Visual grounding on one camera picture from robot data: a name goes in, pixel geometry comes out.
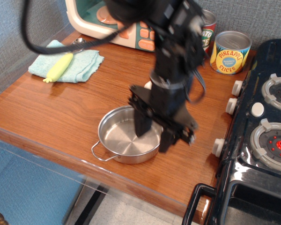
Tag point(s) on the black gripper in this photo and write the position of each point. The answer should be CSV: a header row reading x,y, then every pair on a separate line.
x,y
164,104

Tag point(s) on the shiny metal pot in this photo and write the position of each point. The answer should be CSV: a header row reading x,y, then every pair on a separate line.
x,y
116,133

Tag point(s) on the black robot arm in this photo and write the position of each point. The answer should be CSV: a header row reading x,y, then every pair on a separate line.
x,y
177,25

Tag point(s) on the plush white brown mushroom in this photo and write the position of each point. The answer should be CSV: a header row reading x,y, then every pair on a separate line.
x,y
148,85

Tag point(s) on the teal folded cloth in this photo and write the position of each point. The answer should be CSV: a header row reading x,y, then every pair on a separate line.
x,y
82,66

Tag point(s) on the pineapple slices can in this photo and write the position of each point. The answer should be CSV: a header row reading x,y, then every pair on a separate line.
x,y
230,51

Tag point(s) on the dark blue toy stove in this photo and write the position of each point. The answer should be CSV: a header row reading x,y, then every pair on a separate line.
x,y
248,188

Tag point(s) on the tomato sauce can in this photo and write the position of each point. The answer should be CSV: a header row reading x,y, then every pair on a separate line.
x,y
208,30

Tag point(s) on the teal toy microwave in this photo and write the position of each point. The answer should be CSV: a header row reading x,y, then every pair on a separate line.
x,y
92,18

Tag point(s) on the clear acrylic table guard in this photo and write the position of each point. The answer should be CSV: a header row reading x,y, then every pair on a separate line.
x,y
158,181

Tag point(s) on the spoon with yellow handle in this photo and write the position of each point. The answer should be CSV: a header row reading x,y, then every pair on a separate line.
x,y
60,67

